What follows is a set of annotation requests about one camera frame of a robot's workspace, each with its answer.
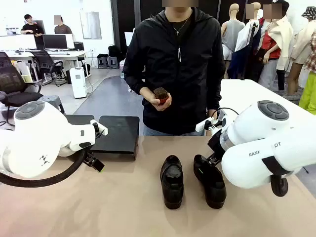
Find white office desk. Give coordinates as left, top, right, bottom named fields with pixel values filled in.
left=0, top=49, right=87, bottom=82

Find grey cabinet red sticker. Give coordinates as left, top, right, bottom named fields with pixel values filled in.
left=34, top=20, right=46, bottom=45

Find silver cross necklace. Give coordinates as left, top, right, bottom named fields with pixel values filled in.
left=170, top=14, right=192, bottom=38

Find mannequin grey tank top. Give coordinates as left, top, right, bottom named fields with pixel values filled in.
left=221, top=3, right=245, bottom=62

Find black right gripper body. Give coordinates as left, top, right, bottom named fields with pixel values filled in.
left=207, top=128, right=226, bottom=161

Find mannequin red top cream jacket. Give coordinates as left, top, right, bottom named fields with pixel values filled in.
left=258, top=0, right=294, bottom=92

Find black leather shoe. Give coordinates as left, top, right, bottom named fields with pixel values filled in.
left=159, top=155, right=185, bottom=210
left=193, top=154, right=227, bottom=209

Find grey boots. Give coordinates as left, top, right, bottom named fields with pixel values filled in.
left=283, top=91, right=301, bottom=102

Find black computer monitor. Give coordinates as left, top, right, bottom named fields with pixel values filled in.
left=42, top=34, right=68, bottom=50

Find man in black shirt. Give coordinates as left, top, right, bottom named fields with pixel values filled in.
left=20, top=14, right=45, bottom=38

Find plaid shirt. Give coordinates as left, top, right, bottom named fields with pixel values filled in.
left=303, top=32, right=316, bottom=72

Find mannequin white navy jacket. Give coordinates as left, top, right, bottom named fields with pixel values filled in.
left=234, top=2, right=263, bottom=79

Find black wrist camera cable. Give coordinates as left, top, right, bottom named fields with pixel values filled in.
left=208, top=107, right=240, bottom=121

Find black backpack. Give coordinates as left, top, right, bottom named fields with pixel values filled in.
left=108, top=44, right=122, bottom=64

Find mannequin bucket hat beige coat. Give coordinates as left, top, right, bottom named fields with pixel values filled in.
left=288, top=6, right=316, bottom=101

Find man in brown shirt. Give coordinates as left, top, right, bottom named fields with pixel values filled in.
left=54, top=15, right=74, bottom=35

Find black right arm hose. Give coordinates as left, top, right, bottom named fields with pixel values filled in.
left=262, top=155, right=289, bottom=198

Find person's left forearm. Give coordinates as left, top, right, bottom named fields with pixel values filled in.
left=206, top=81, right=227, bottom=117

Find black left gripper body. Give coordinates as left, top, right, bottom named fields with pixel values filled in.
left=82, top=150, right=96, bottom=165

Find black tripod pole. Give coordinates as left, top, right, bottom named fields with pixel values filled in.
left=243, top=21, right=258, bottom=80

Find neon yellow trousers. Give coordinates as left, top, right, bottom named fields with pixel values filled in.
left=298, top=71, right=316, bottom=116

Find grey wall panel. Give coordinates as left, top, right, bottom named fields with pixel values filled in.
left=79, top=11, right=102, bottom=40

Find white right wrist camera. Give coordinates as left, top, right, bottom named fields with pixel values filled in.
left=196, top=118, right=216, bottom=133

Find white table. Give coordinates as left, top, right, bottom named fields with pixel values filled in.
left=219, top=79, right=316, bottom=119

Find person's right forearm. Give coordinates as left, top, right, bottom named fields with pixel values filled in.
left=123, top=69, right=151, bottom=97

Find black shoe stand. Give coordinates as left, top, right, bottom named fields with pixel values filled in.
left=65, top=115, right=95, bottom=127
left=90, top=115, right=140, bottom=161

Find white desk partition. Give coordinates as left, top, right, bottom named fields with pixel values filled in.
left=0, top=34, right=36, bottom=49

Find white air purifier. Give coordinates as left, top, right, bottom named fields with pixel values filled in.
left=69, top=67, right=87, bottom=99

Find person's right hand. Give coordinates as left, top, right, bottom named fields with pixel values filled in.
left=139, top=86, right=171, bottom=112

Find red shoe brush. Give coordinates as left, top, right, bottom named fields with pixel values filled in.
left=153, top=87, right=171, bottom=106

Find grey plastic stool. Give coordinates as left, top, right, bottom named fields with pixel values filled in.
left=39, top=95, right=66, bottom=116

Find person in black jacket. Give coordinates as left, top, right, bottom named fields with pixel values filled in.
left=122, top=6, right=227, bottom=136

